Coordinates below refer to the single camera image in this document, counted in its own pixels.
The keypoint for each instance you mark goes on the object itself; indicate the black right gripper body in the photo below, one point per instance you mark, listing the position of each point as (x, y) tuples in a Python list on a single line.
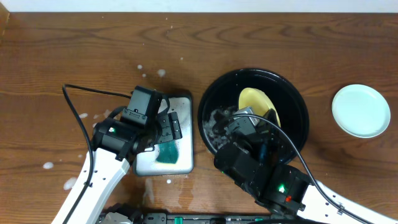
[(262, 139)]

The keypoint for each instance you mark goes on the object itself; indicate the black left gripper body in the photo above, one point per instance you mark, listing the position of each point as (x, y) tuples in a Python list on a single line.
[(170, 127)]

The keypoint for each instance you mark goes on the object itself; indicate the green yellow sponge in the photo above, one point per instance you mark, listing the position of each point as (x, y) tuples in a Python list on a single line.
[(168, 153)]

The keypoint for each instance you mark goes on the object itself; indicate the yellow plate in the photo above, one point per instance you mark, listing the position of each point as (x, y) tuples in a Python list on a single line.
[(258, 101)]

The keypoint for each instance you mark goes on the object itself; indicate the pale green plate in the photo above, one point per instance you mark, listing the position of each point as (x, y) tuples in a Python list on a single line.
[(361, 111)]

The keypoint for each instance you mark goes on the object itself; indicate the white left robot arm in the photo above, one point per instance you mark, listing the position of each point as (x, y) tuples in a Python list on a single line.
[(114, 153)]

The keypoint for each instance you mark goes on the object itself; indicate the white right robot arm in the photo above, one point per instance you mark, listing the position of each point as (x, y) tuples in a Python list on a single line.
[(284, 190)]

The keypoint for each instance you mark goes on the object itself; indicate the black round tray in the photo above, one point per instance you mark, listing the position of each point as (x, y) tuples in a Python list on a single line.
[(219, 105)]

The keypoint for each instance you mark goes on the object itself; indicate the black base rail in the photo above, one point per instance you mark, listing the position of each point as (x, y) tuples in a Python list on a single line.
[(124, 213)]

